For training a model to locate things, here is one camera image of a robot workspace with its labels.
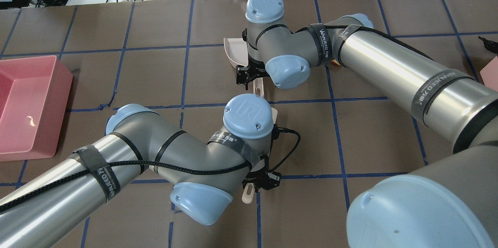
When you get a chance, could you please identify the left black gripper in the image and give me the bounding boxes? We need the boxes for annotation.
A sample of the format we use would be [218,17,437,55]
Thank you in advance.
[242,157,281,192]

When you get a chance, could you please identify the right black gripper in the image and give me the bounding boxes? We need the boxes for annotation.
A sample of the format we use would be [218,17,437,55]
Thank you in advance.
[236,59,269,86]

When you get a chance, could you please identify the white hand brush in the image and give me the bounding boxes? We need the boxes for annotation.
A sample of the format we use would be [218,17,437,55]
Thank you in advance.
[241,108,278,205]

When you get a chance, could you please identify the white plastic dustpan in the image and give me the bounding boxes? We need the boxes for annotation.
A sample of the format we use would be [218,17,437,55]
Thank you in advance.
[223,37,265,97]

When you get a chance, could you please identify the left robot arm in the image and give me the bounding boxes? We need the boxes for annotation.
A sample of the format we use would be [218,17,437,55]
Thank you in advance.
[1,93,274,248]

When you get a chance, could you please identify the pink plastic bin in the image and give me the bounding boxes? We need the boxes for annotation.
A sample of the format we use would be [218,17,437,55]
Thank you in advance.
[0,55,73,162]

